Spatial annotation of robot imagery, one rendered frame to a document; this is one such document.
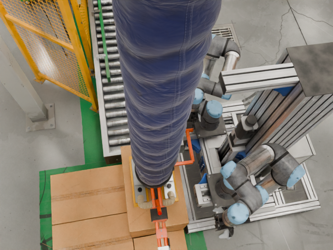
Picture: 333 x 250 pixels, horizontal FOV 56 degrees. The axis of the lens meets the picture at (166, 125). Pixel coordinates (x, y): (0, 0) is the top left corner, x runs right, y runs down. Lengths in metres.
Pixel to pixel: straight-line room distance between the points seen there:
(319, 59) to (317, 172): 2.28
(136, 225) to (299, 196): 1.70
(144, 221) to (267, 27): 3.10
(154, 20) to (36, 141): 2.99
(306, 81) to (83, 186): 1.89
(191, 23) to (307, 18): 4.18
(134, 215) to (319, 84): 1.39
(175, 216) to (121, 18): 1.68
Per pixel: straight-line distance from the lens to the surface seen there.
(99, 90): 2.93
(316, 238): 3.50
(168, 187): 2.05
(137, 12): 0.62
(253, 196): 1.34
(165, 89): 0.81
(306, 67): 1.47
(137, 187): 2.07
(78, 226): 2.62
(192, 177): 3.02
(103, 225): 2.59
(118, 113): 2.85
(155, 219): 1.92
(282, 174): 1.66
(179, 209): 2.19
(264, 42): 4.26
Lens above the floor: 3.10
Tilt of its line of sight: 66 degrees down
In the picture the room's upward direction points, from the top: 8 degrees clockwise
